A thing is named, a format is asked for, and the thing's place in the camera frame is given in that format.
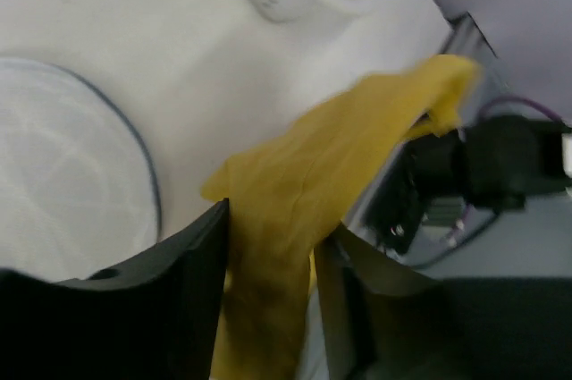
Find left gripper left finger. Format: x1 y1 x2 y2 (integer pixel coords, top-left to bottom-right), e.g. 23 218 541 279
57 198 231 380

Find white mesh laundry bag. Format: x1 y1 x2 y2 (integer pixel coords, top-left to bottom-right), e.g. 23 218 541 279
1 56 162 282

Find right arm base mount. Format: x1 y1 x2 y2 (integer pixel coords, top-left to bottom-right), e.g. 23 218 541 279
366 114 571 255

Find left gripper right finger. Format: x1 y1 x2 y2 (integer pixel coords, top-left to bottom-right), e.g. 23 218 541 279
315 224 438 374

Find yellow bra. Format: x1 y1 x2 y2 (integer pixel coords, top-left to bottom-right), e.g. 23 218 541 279
201 55 479 379

